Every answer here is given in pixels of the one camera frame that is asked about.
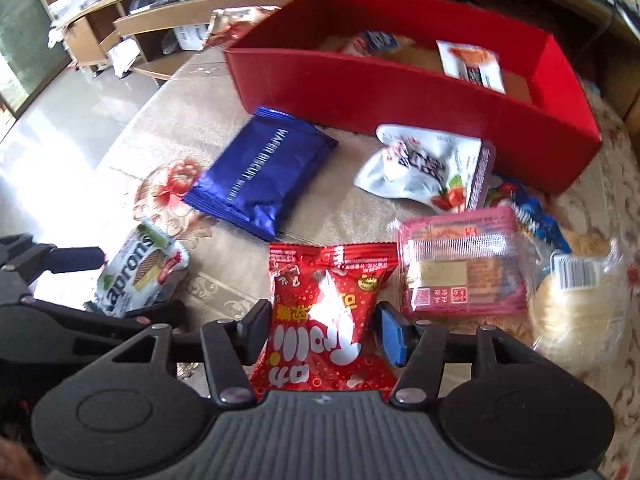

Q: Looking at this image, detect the wooden shelf unit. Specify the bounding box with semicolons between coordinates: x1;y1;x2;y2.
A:
50;0;306;81

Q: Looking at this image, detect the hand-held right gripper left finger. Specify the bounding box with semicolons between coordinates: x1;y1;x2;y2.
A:
111;300;274;409

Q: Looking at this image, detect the white packet with red label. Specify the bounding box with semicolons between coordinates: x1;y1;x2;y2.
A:
436;40;507;95

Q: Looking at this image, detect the floral patterned cushion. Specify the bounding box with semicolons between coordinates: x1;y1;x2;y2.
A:
85;47;640;480

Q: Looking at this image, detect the red white snack packet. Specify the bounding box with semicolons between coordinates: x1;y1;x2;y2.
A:
204;7;281;52

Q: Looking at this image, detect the dark blue wafer packet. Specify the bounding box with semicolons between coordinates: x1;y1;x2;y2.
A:
182;106;339;242

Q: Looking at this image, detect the pink clear snack packet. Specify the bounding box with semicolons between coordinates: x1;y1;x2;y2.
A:
396;205;532;317

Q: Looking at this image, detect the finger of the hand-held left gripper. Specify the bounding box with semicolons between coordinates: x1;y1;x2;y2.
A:
122;299;187;330
0;232;107;288

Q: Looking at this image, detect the red cardboard box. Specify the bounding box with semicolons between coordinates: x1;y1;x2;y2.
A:
222;0;602;196

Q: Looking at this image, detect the blue colourful snack packet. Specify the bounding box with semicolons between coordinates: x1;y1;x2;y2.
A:
485;174;572;256

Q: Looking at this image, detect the bread packet with blue print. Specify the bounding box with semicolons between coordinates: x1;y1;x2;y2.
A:
320;30;446;70

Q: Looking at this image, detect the glass door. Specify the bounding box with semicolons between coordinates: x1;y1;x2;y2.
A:
0;0;73;113

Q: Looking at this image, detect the white green wafer packet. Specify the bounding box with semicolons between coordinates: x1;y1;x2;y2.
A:
82;219;191;318

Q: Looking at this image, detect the white strawberry snack packet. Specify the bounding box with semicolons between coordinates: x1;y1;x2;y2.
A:
354;124;497;213

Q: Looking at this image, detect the round bread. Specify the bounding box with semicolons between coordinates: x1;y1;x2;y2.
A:
529;237;632;378

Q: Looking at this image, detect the white plastic bag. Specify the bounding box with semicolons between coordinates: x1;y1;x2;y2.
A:
107;40;142;78

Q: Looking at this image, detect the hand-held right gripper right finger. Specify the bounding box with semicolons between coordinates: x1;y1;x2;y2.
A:
376;302;544;409

